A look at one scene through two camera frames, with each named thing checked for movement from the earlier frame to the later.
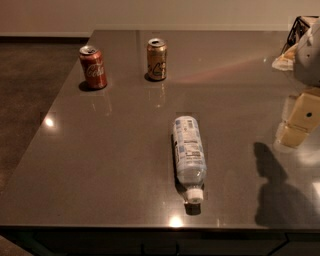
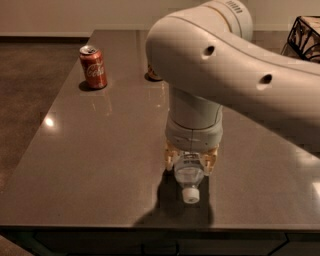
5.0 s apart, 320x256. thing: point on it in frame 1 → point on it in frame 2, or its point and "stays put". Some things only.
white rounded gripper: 308,63 → 192,137
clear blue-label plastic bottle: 190,157 stays put
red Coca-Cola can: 93,67 stays put
